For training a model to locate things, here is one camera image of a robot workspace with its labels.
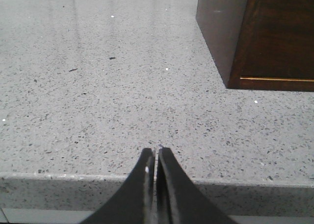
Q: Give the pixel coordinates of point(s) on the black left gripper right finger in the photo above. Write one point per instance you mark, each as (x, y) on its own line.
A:
(179, 201)

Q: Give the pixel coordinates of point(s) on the dark wooden drawer cabinet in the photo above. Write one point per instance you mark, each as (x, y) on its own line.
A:
(260, 44)

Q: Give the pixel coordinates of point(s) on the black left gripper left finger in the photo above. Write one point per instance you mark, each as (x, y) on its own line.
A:
(132, 203)

